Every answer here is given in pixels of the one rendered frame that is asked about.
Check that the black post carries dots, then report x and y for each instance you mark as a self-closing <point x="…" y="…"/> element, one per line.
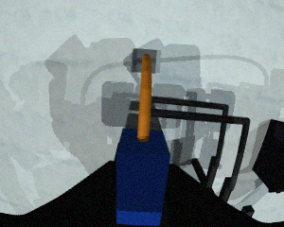
<point x="164" y="220"/>

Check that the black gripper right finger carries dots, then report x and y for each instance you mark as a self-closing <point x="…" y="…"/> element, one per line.
<point x="190" y="204"/>

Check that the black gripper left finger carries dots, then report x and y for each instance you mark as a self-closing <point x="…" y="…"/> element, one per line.
<point x="87" y="204"/>

